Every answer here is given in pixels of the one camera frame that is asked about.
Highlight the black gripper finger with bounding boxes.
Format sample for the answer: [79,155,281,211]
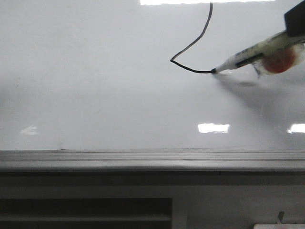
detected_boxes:
[284,1,305,37]

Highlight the white black dry-erase marker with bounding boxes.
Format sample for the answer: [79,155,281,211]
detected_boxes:
[212,31,305,73]

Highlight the white whiteboard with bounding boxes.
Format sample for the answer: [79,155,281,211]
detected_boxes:
[0,0,305,150]

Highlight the grey whiteboard marker tray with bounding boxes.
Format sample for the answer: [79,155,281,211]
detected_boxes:
[0,149,305,172]

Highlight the white object at bottom edge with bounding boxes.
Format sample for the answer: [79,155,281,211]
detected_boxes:
[253,211,305,229]

